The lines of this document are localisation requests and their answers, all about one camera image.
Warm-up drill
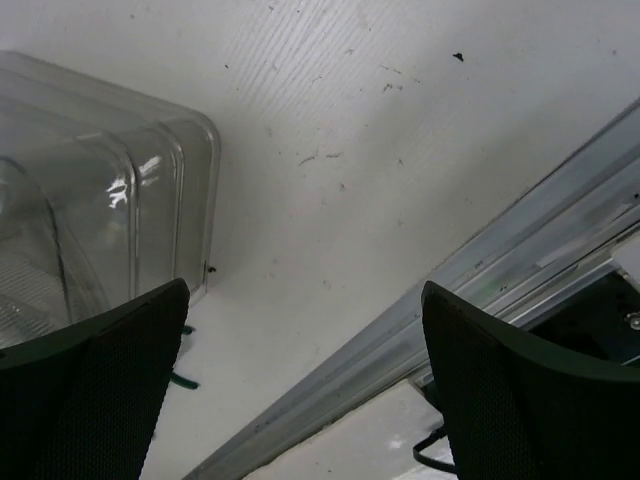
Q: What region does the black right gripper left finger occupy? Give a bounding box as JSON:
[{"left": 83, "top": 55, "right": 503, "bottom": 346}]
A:
[{"left": 1, "top": 279, "right": 190, "bottom": 479}]

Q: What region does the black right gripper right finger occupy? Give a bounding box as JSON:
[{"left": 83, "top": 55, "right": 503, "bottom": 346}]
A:
[{"left": 420, "top": 281, "right": 639, "bottom": 479}]

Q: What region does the green stubby screwdriver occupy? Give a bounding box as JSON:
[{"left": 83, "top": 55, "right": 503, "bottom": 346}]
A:
[{"left": 170, "top": 325, "right": 200, "bottom": 390}]

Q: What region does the clear plastic organizer case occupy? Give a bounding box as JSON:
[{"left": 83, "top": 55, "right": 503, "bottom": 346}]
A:
[{"left": 1, "top": 51, "right": 221, "bottom": 347}]

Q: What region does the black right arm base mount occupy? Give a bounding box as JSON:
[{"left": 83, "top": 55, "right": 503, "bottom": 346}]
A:
[{"left": 412, "top": 259, "right": 640, "bottom": 474}]

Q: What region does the aluminium table rail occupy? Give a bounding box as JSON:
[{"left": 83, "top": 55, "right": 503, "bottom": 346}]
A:
[{"left": 191, "top": 104, "right": 639, "bottom": 479}]

